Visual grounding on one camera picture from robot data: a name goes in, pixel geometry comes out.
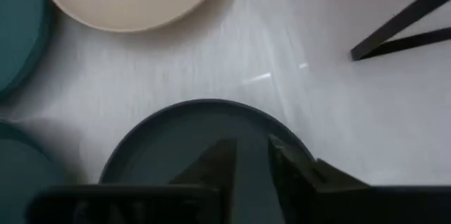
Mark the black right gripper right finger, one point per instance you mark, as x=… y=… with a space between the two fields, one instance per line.
x=296 y=181

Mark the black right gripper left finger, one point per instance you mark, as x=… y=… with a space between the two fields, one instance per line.
x=215 y=167

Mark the dark grey-blue plate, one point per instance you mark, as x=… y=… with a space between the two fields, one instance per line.
x=169 y=146

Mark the large teal plate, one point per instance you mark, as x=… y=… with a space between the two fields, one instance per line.
x=17 y=23

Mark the black metal stand legs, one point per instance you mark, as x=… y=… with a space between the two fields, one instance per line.
x=405 y=18

